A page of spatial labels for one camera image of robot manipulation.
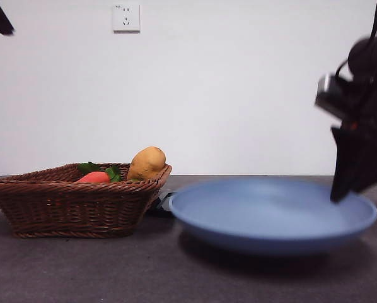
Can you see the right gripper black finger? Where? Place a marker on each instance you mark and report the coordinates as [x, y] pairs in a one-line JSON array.
[[358, 161]]

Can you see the blue round plate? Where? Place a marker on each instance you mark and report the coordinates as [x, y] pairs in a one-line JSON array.
[[264, 217]]

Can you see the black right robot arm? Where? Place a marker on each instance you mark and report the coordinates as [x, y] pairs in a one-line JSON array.
[[374, 72]]

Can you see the orange carrot with green leaves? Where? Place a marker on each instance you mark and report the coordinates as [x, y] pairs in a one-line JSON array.
[[94, 178]]

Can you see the black flat tray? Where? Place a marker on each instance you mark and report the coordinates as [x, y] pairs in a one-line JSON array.
[[161, 206]]

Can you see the brown wicker basket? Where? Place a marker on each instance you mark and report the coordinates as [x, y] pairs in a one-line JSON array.
[[65, 208]]

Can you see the brown potato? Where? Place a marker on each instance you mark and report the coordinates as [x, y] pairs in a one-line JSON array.
[[146, 162]]

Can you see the white wall socket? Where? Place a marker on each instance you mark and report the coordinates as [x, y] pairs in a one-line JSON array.
[[126, 18]]

